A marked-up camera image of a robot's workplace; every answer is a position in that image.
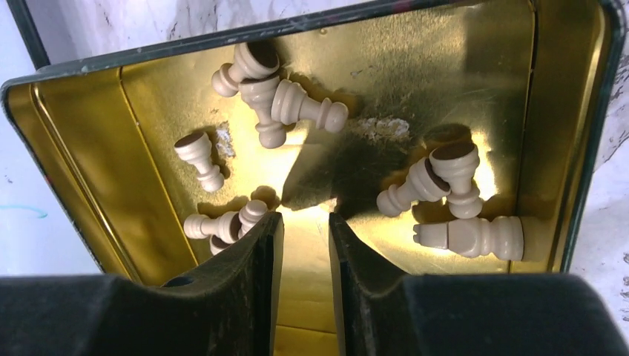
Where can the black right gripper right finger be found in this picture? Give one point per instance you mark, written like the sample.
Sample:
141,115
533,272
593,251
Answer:
382,310

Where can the small whiteboard with stand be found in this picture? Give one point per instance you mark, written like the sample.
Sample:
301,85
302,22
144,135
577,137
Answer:
37,237

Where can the gold tin with white pieces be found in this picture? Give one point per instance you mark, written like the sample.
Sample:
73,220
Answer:
526,81

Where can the white chess piece in tin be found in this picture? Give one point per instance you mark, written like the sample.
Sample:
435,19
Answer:
456,164

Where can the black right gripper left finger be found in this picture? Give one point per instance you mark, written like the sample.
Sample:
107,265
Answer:
225,306

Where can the white pawn in tin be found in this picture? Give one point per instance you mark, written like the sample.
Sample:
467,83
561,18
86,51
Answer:
251,60
195,149
292,104

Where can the white chess piece lying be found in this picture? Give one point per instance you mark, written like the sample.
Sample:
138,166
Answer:
259,94

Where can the white rook lying in tin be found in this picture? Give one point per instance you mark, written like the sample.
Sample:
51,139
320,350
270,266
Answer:
475,237

